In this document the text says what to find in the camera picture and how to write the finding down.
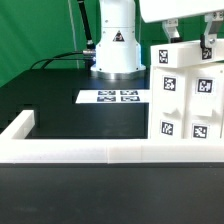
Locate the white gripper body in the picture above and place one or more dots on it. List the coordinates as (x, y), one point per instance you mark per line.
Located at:
(161, 10)

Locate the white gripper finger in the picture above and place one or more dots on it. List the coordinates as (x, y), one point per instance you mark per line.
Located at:
(214, 22)
(171, 31)

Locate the small white box part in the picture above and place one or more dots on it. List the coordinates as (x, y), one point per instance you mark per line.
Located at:
(185, 54)

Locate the large white cabinet body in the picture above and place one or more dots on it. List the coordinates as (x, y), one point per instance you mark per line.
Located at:
(186, 103)

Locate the white cabinet door panel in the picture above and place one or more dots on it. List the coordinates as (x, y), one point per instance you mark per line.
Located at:
(205, 103)

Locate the white marker base plate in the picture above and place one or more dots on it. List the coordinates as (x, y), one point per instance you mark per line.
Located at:
(113, 96)

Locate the white U-shaped boundary frame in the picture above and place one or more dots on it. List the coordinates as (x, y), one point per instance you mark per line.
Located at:
(16, 147)

